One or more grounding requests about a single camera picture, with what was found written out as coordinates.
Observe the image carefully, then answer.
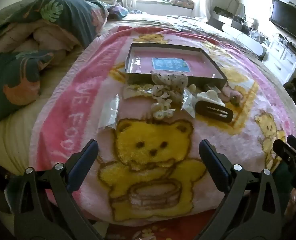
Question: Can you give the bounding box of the purple teal cloth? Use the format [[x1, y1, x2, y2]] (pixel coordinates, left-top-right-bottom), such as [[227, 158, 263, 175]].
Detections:
[[106, 4, 129, 18]]

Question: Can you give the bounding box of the dark floral quilt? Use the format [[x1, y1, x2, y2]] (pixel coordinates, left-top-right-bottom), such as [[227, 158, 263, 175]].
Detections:
[[0, 0, 109, 126]]

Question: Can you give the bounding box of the clear plastic box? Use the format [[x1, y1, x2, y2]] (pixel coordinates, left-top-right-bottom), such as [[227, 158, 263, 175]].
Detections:
[[182, 89, 197, 119]]

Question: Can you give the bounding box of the pink bear printed blanket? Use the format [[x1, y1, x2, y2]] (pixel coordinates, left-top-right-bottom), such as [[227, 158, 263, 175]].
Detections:
[[29, 25, 296, 240]]

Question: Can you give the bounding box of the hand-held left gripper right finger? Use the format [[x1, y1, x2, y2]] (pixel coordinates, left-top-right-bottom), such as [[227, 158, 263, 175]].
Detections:
[[199, 139, 286, 240]]

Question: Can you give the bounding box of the small yellow plastic bag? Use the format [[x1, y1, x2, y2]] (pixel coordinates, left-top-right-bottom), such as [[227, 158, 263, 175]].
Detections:
[[124, 83, 152, 98]]

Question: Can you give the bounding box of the white cylindrical bolster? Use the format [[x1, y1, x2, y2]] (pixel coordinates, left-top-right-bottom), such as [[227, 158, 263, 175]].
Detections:
[[221, 24, 268, 58]]

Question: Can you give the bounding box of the pile of windowsill clutter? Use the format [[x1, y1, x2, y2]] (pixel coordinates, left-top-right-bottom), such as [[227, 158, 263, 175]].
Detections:
[[160, 0, 195, 8]]

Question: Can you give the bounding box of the blue printed card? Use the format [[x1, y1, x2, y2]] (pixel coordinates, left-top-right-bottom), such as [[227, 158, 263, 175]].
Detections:
[[152, 57, 190, 72]]

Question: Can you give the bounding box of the pink fluffy scrunchie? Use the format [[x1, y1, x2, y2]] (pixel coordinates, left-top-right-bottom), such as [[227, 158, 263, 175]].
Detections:
[[219, 83, 244, 105]]

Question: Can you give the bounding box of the white drawer cabinet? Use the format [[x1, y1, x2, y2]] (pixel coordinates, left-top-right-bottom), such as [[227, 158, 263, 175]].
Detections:
[[261, 33, 296, 85]]

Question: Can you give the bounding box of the polka dot fabric hair bow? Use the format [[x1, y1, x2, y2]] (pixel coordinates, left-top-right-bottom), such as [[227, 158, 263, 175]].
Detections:
[[151, 71, 189, 104]]

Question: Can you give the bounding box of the white hair claw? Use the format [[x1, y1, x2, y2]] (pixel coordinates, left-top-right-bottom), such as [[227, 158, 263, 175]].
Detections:
[[196, 89, 225, 107]]

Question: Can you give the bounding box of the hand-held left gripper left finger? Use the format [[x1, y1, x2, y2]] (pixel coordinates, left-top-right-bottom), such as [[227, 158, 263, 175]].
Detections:
[[6, 139, 106, 240]]

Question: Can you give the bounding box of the black flat television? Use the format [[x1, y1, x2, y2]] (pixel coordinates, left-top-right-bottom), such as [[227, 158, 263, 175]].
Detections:
[[269, 0, 296, 45]]

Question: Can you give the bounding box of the bed with beige sheet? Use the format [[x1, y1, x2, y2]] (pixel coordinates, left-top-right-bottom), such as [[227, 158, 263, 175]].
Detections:
[[0, 11, 296, 180]]

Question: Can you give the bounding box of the dark cardboard box tray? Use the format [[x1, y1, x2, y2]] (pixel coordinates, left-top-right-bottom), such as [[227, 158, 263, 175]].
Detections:
[[125, 42, 228, 87]]

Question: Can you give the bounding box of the black and white box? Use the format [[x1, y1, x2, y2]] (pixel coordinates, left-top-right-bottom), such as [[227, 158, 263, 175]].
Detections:
[[208, 6, 239, 28]]

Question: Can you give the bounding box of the dark brown hair clip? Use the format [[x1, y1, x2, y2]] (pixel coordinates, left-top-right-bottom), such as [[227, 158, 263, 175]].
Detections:
[[195, 101, 234, 124]]

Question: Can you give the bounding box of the bagged bow earring card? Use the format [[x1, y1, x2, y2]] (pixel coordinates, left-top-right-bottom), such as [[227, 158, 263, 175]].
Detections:
[[98, 94, 120, 131]]

